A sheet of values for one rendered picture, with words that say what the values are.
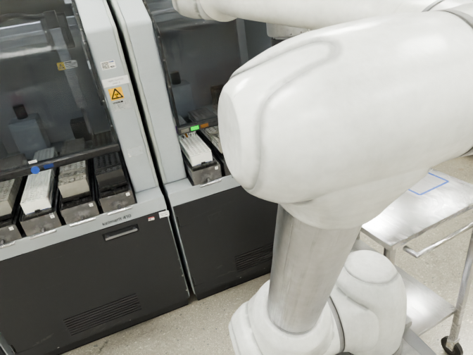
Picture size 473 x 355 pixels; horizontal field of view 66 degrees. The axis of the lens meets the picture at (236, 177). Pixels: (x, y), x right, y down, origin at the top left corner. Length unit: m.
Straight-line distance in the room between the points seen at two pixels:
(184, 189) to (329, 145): 1.43
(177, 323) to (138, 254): 0.48
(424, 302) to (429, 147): 1.47
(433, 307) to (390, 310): 0.91
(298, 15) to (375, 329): 0.62
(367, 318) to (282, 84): 0.64
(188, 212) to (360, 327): 1.08
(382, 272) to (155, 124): 1.13
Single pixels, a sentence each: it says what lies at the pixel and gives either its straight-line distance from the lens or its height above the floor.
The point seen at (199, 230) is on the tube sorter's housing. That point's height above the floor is 0.49.
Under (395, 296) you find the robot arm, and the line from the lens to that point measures 0.84.
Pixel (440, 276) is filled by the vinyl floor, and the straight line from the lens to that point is 2.30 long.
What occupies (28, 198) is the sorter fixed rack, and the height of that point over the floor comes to 0.86.
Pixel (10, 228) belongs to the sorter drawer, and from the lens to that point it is 1.70.
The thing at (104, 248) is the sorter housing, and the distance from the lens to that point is 1.75.
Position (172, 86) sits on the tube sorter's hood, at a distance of 1.58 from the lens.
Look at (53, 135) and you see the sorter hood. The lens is 1.60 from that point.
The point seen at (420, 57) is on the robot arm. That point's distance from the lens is 0.30.
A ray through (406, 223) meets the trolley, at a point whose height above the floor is 0.82.
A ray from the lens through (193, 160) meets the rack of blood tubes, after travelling 1.66.
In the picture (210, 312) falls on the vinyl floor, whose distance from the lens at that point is 2.08.
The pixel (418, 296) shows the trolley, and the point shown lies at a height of 0.28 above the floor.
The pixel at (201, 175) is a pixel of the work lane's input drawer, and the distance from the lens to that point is 1.66.
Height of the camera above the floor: 1.53
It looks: 28 degrees down
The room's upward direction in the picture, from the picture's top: 9 degrees counter-clockwise
